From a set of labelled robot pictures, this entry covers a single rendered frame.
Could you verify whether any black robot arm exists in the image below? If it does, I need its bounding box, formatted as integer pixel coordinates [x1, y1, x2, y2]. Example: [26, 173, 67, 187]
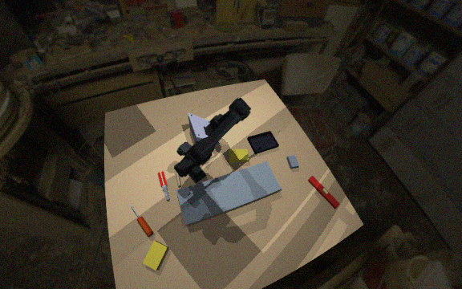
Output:
[175, 98, 251, 177]

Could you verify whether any red spirit level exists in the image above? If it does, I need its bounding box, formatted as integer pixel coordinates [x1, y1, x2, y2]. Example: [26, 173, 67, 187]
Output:
[308, 176, 340, 210]

